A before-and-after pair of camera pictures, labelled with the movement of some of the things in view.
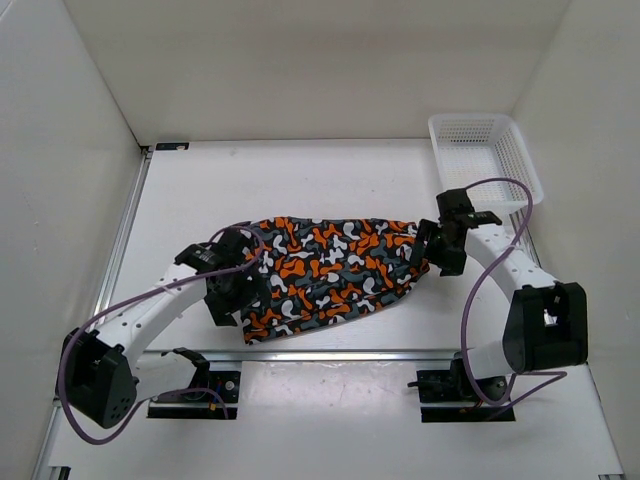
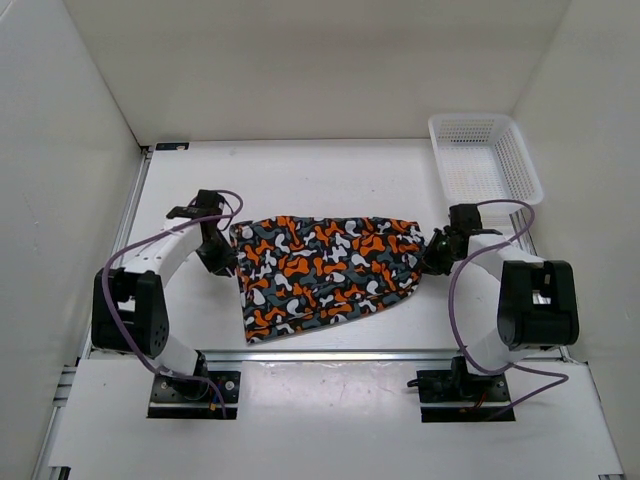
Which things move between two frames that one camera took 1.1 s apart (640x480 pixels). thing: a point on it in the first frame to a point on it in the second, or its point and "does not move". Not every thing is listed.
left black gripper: [221, 309] to [226, 259]
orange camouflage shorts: [325, 270] does not move
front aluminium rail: [269, 356] does not move
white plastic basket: [473, 147] does not move
